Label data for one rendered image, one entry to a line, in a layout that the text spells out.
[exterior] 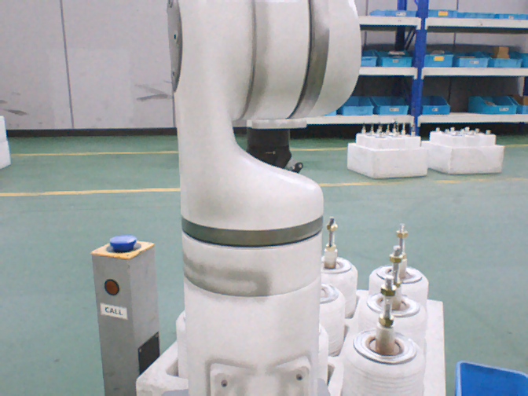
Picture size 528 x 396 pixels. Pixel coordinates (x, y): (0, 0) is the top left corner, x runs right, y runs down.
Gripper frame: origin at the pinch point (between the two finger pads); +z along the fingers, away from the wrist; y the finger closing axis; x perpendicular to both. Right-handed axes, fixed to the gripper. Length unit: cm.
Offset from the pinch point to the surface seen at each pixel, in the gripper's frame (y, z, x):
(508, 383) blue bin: -32.0, 25.4, 26.7
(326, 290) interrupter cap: -4.3, 10.1, 16.5
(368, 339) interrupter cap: -3.4, 10.1, 31.2
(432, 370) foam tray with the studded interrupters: -14.3, 17.4, 30.0
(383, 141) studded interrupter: -133, 11, -178
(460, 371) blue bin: -26.2, 24.7, 22.6
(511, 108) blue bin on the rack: -420, 1, -365
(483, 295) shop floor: -68, 35, -18
